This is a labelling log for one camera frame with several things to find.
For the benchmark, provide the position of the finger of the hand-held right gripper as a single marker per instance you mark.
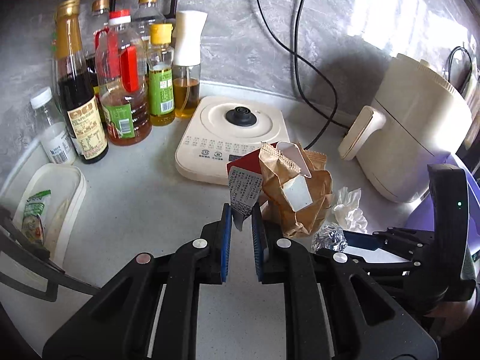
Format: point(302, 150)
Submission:
point(390, 270)
point(360, 242)

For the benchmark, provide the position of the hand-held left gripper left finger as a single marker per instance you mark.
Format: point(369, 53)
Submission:
point(226, 247)

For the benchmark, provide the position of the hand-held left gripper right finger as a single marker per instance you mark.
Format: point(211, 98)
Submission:
point(257, 247)

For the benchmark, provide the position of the purple plastic bucket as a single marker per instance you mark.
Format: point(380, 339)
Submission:
point(423, 217)

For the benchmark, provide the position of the silver foil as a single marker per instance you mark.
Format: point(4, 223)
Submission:
point(330, 238)

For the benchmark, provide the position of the red white carton wrapper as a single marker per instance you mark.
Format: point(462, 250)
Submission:
point(242, 187)

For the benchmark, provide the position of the crumpled white tissue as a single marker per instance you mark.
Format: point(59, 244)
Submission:
point(348, 210)

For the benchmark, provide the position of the brown paper snack bag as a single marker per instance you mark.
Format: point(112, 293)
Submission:
point(315, 187)

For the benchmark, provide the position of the cream induction cooker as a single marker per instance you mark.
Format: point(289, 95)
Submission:
point(210, 146)

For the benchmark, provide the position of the cream air fryer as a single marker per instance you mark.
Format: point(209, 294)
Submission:
point(412, 127)

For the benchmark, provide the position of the white oil sprayer bottle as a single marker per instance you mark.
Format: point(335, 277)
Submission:
point(185, 93)

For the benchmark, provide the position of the yellow cap green label bottle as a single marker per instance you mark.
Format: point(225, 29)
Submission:
point(161, 93)

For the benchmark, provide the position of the red cap oil bottle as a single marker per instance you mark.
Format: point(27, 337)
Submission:
point(123, 112)

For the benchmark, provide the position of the white plastic tray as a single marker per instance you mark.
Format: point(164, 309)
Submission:
point(63, 180)

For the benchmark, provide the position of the black dish rack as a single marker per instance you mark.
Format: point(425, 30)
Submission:
point(37, 253)

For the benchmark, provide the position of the green sachet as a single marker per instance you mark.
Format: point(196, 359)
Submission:
point(33, 213)

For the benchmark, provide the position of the small white cap bottle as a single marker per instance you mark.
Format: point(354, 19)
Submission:
point(56, 138)

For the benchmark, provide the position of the dark soy sauce bottle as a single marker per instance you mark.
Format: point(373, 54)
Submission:
point(80, 101)

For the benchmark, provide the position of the gold cap clear bottle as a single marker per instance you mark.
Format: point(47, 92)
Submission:
point(148, 15)

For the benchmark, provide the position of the gold cap dark bottle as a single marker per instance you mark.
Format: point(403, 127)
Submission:
point(100, 7)

